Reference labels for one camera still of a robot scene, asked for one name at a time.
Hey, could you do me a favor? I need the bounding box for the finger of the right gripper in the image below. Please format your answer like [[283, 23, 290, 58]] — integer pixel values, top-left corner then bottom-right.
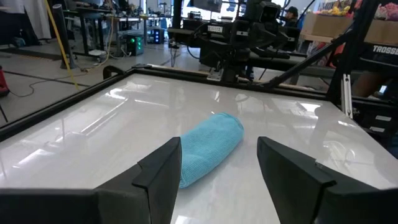
[[253, 47, 292, 59]]

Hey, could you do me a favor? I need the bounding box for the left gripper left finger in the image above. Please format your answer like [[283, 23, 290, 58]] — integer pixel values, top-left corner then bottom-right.
[[0, 136, 183, 224]]

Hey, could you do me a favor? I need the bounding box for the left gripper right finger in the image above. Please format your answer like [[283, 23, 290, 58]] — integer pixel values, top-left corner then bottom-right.
[[257, 136, 398, 224]]

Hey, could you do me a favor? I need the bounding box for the blue microfibre towel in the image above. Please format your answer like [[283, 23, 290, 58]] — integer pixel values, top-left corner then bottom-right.
[[178, 112, 245, 189]]

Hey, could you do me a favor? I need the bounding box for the person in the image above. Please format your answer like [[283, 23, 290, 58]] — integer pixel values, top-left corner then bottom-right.
[[281, 6, 301, 29]]

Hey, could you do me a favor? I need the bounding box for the black diagonal brace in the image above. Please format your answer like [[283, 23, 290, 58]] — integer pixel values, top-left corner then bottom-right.
[[267, 29, 357, 88]]

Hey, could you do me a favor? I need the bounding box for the cardboard box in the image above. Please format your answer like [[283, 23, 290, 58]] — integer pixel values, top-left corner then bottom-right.
[[300, 12, 355, 43], [363, 18, 398, 46]]

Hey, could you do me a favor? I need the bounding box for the yellow toy pile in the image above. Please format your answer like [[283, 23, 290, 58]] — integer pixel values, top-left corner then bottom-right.
[[320, 0, 363, 16]]

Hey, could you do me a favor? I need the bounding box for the black pillar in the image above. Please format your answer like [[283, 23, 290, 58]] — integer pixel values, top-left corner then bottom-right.
[[172, 0, 184, 29]]

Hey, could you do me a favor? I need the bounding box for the black Trossen labelled beam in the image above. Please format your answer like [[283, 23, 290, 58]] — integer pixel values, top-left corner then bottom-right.
[[360, 42, 398, 77]]

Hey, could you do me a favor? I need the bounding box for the blue lit device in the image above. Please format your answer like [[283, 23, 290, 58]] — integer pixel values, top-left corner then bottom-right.
[[149, 27, 165, 44]]

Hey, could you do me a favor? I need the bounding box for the pink toy pile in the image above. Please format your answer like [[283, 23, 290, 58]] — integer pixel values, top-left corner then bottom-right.
[[374, 1, 398, 21]]

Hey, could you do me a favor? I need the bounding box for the green lit computer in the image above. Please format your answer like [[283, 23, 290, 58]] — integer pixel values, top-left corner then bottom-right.
[[126, 34, 146, 57]]

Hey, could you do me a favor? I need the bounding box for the black floor pole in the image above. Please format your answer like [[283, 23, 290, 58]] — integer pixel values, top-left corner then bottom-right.
[[52, 3, 77, 70]]

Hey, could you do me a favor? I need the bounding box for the red floor object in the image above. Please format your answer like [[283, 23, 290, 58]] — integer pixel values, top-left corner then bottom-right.
[[0, 65, 10, 97]]

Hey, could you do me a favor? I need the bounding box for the black legged workbench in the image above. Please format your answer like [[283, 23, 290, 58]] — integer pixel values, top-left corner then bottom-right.
[[63, 6, 108, 58]]

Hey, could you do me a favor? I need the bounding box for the white hanging sheet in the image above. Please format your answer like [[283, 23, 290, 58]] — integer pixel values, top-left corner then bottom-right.
[[0, 0, 52, 41]]

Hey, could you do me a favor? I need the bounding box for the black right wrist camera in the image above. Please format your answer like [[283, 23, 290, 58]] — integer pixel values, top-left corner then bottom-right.
[[245, 0, 282, 23]]

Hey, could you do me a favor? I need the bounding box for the grey metal base plate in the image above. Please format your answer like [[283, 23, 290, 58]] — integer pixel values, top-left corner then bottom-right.
[[206, 68, 224, 82]]

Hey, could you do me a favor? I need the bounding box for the black wall monitor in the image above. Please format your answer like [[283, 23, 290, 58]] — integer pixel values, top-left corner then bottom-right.
[[192, 0, 223, 13]]

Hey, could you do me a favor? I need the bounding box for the black frame post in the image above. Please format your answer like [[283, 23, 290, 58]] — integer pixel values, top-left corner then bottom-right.
[[326, 0, 379, 103]]

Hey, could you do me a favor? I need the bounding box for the silver aluminium bracket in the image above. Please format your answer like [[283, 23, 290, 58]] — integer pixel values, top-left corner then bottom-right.
[[340, 73, 354, 119]]

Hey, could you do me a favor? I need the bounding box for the black table frame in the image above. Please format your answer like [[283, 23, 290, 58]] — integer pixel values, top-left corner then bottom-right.
[[0, 63, 398, 144]]

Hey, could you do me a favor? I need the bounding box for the black curved frame bracket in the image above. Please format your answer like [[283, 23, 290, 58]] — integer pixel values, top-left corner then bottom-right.
[[102, 65, 126, 80]]

